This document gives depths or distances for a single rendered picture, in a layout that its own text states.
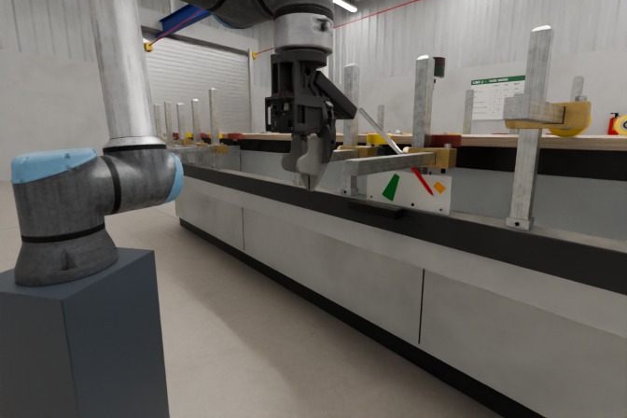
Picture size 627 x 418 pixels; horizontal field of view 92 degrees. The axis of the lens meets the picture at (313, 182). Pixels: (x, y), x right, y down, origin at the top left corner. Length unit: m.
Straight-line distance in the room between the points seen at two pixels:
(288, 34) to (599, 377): 1.10
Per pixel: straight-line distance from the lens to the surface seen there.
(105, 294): 0.84
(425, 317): 1.28
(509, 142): 0.97
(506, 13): 8.47
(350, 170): 0.58
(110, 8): 0.98
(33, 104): 8.16
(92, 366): 0.88
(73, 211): 0.82
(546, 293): 0.87
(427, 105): 0.88
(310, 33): 0.46
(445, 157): 0.84
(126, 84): 0.92
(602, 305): 0.86
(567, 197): 1.01
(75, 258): 0.84
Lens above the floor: 0.91
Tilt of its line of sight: 10 degrees down
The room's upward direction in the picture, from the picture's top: straight up
